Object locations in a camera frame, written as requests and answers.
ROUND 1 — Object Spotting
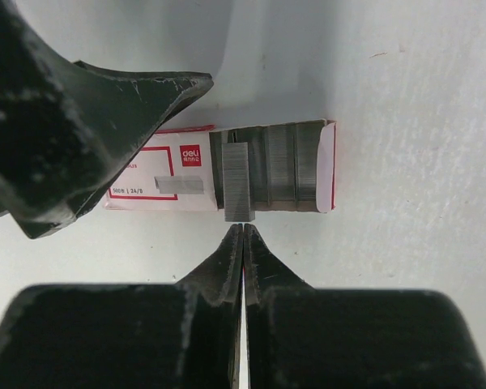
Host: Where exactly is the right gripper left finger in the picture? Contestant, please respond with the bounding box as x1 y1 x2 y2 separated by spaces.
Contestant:
0 224 243 388

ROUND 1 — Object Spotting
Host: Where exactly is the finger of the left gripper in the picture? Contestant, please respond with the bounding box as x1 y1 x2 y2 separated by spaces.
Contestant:
0 1 213 239

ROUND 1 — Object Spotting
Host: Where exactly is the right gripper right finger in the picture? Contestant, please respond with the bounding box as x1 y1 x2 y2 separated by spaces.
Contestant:
243 224 486 388

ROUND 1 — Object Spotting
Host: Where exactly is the short grey staple strip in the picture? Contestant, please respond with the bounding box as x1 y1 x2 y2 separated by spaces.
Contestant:
222 143 254 223

